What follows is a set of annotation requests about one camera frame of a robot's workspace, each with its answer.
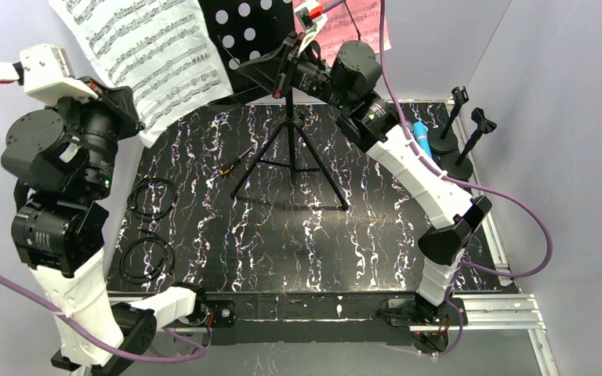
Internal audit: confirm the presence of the white sheet music page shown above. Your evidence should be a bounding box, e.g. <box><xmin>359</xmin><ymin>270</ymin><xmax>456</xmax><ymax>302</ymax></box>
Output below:
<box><xmin>49</xmin><ymin>0</ymin><xmax>234</xmax><ymax>148</ymax></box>

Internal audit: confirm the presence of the blue toy microphone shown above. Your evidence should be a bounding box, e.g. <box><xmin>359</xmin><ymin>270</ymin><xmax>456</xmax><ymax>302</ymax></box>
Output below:
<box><xmin>412</xmin><ymin>121</ymin><xmax>433</xmax><ymax>159</ymax></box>

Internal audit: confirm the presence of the black round-base mic stand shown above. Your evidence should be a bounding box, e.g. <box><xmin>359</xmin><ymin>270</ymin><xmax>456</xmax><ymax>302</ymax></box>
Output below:
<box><xmin>440</xmin><ymin>107</ymin><xmax>497</xmax><ymax>182</ymax></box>
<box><xmin>427</xmin><ymin>86</ymin><xmax>470</xmax><ymax>155</ymax></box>

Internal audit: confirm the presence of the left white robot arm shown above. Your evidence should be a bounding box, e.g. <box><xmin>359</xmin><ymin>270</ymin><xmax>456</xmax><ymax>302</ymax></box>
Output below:
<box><xmin>1</xmin><ymin>80</ymin><xmax>198</xmax><ymax>375</ymax></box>

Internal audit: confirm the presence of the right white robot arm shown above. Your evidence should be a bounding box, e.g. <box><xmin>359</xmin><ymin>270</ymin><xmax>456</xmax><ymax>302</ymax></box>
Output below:
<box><xmin>238</xmin><ymin>33</ymin><xmax>492</xmax><ymax>309</ymax></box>

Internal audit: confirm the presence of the black tripod music stand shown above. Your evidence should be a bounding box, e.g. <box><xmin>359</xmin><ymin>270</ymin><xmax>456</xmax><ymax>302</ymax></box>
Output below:
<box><xmin>199</xmin><ymin>1</ymin><xmax>349</xmax><ymax>211</ymax></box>

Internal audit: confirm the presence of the pink sheet music page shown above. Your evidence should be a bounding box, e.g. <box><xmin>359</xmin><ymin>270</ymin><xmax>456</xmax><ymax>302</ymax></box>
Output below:
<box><xmin>315</xmin><ymin>0</ymin><xmax>381</xmax><ymax>61</ymax></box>

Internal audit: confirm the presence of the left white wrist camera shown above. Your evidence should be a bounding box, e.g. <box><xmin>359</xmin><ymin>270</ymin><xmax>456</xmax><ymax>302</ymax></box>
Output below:
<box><xmin>20</xmin><ymin>43</ymin><xmax>98</xmax><ymax>107</ymax></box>

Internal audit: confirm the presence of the black coiled audio cable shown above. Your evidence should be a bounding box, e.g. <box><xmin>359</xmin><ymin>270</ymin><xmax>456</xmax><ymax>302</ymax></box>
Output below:
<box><xmin>118</xmin><ymin>132</ymin><xmax>260</xmax><ymax>287</ymax></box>

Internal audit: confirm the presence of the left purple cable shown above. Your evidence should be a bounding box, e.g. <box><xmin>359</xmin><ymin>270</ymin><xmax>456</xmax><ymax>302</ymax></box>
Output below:
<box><xmin>0</xmin><ymin>67</ymin><xmax>209</xmax><ymax>364</ymax></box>

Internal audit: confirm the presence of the purple cable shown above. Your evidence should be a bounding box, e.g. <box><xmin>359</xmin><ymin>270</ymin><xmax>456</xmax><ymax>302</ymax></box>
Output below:
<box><xmin>321</xmin><ymin>0</ymin><xmax>554</xmax><ymax>359</ymax></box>
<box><xmin>0</xmin><ymin>67</ymin><xmax>209</xmax><ymax>364</ymax></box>

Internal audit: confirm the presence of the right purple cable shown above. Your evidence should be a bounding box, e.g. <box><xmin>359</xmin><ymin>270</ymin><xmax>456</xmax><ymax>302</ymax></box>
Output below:
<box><xmin>321</xmin><ymin>0</ymin><xmax>554</xmax><ymax>359</ymax></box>

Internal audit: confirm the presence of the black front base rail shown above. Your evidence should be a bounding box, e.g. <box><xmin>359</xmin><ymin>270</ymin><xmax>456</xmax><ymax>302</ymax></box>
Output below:
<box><xmin>176</xmin><ymin>290</ymin><xmax>452</xmax><ymax>348</ymax></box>

